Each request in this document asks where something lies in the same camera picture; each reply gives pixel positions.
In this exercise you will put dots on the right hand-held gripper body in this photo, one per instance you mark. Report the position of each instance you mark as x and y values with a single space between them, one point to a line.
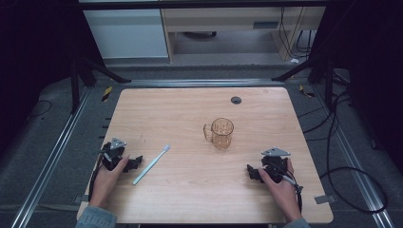
275 164

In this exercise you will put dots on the amber transparent cup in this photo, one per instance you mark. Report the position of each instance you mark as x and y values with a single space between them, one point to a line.
221 133

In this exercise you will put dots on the white plug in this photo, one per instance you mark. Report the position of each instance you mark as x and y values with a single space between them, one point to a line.
295 60

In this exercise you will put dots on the yellow black tape strip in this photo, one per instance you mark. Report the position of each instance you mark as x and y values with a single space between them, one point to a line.
305 91
106 93

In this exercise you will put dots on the black metal stand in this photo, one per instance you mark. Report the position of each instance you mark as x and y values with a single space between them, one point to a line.
320 68
75 88

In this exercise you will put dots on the white cabinet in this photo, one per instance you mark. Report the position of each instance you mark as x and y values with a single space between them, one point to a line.
126 33

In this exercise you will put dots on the pale green toothbrush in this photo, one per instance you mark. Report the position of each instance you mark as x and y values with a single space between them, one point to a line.
151 164

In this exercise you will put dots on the grey table bracket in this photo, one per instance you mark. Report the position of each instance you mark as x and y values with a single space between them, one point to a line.
80 199
324 199

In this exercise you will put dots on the aluminium floor rail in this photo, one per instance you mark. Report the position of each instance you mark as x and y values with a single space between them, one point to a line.
202 83
50 161
355 164

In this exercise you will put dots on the person's left hand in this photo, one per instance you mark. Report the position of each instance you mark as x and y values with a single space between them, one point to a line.
106 183

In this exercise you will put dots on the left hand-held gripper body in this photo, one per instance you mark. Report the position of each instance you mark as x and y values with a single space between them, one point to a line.
111 155

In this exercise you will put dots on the person's right hand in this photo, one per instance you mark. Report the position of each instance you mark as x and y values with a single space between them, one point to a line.
282 196

